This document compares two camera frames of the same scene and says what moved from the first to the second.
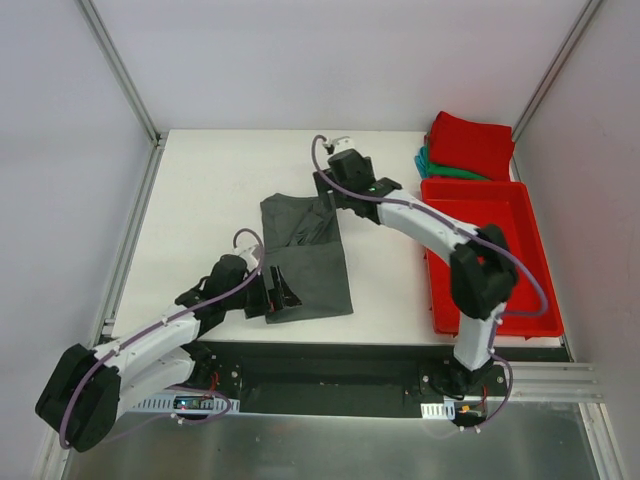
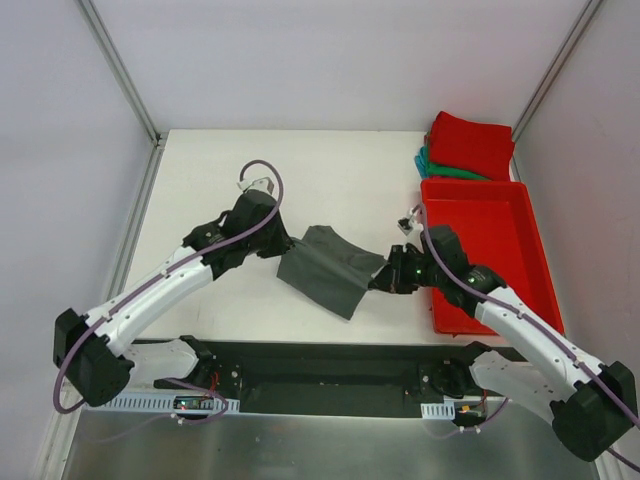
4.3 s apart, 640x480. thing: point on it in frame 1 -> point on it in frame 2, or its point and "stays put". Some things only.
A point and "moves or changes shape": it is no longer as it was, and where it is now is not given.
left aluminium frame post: (122, 73) stays put
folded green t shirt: (448, 171) stays put
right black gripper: (325, 187) -> (396, 275)
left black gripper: (270, 293) -> (276, 241)
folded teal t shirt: (421, 162) stays put
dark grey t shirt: (300, 236) moves or changes shape
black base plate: (349, 379) stays put
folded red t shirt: (474, 146) stays put
